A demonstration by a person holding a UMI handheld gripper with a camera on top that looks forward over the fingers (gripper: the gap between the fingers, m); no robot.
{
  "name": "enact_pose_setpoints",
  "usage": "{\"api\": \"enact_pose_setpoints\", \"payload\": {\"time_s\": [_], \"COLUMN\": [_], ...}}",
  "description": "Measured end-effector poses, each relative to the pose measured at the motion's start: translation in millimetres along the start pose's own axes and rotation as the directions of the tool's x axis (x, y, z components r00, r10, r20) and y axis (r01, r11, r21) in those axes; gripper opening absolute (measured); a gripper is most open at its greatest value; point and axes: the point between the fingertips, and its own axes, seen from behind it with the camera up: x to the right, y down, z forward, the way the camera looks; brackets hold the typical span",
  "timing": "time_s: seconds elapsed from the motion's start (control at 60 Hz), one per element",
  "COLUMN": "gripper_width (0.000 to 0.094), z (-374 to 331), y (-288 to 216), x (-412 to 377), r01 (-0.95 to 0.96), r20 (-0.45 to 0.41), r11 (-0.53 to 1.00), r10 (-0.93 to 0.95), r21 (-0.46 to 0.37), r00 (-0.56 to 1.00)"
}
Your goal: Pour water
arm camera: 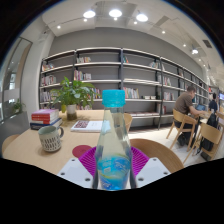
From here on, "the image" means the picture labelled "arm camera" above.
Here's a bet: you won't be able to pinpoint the thick dark blue book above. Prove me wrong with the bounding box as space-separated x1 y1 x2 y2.
29 118 64 131

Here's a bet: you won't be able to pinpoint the person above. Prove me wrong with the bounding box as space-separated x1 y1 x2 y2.
173 85 202 148
208 92 220 113

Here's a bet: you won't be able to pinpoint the open laptop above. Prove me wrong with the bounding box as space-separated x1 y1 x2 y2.
195 103 208 112

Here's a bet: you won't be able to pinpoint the round ceiling lights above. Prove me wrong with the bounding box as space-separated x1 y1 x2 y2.
54 9 201 56

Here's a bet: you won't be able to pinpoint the red book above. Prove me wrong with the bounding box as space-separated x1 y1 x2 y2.
31 113 60 125

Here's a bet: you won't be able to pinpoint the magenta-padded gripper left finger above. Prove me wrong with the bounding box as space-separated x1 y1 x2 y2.
57 145 100 190

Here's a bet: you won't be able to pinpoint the clear bottle with turquoise cap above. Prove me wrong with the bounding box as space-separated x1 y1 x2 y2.
93 89 134 192

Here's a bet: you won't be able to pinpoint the white book with patterned cover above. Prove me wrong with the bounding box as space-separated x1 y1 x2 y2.
70 119 104 134

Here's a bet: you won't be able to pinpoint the black backpack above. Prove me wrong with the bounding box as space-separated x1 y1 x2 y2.
199 113 220 162

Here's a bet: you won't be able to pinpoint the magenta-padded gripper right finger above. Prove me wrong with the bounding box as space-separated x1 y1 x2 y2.
129 145 172 190

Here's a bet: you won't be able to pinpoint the pink-covered book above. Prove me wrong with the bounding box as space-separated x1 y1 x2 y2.
31 108 60 118

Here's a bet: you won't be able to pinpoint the slim wooden chair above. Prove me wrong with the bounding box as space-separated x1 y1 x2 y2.
165 108 198 151
182 122 224 164

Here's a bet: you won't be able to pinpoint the grey patterned ceramic mug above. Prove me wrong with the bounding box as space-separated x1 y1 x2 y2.
37 125 65 153

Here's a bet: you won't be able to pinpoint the small green plant behind glass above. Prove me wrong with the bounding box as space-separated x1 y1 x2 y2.
11 99 26 115

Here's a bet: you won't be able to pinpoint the green potted plant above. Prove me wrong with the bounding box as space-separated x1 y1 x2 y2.
49 76 98 122

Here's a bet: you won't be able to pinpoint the grey shelf unit with books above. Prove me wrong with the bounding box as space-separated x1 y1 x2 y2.
39 46 219 129

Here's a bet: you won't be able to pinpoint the flat round red coaster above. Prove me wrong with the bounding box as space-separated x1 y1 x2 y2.
72 144 93 159

